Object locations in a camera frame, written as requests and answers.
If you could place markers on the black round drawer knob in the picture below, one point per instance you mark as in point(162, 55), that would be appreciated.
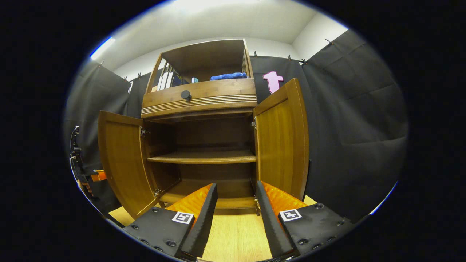
point(186, 95)

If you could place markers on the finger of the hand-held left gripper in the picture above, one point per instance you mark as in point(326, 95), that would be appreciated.
point(99, 176)

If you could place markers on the black backdrop cloth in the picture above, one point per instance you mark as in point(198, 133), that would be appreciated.
point(346, 127)

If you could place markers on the wooden cabinet drawer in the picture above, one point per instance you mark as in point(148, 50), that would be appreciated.
point(218, 92)

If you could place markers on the blue towel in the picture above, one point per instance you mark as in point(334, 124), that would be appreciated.
point(228, 76)

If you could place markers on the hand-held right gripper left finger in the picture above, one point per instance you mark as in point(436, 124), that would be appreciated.
point(202, 222)

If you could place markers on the wooden inner cabinet shelf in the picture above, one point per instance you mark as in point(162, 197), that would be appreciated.
point(204, 157)

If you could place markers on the wooden double-door shoe cabinet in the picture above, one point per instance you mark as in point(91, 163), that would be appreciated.
point(211, 134)

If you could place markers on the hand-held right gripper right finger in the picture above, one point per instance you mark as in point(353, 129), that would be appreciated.
point(271, 222)

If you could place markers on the ceiling light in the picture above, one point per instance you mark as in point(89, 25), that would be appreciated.
point(102, 48)

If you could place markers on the wooden cabinet door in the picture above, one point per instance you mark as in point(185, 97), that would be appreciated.
point(122, 160)
point(282, 145)

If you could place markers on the dark blue book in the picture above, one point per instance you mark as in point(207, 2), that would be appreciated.
point(178, 80)

